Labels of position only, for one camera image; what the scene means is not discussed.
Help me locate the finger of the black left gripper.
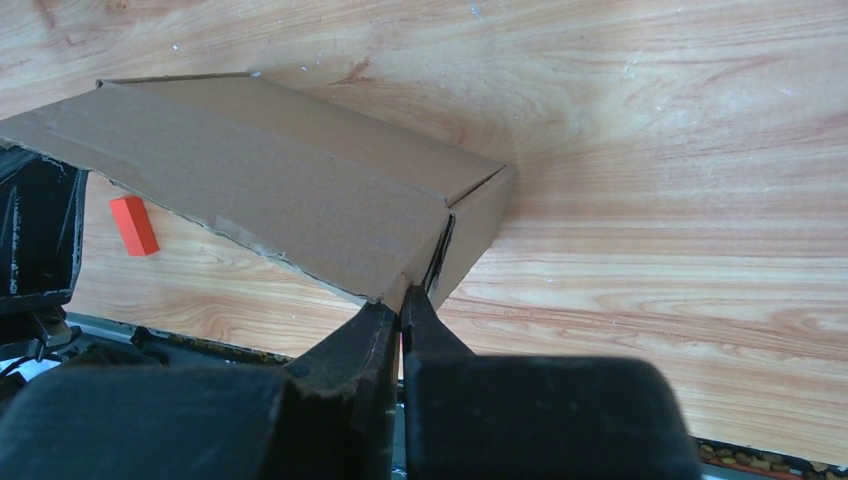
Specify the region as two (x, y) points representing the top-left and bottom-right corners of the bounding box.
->
(1, 146), (88, 315)

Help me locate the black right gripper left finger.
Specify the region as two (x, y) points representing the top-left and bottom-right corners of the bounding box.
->
(281, 304), (400, 479)

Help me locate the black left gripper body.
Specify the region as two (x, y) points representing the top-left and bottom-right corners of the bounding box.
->
(1, 307), (82, 378)

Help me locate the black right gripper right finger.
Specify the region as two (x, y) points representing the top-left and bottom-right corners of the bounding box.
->
(400, 285), (474, 356)

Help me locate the brown cardboard box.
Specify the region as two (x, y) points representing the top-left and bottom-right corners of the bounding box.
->
(1, 73), (517, 311)

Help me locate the small red block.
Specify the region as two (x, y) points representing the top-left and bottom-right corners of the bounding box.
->
(109, 195), (160, 257)

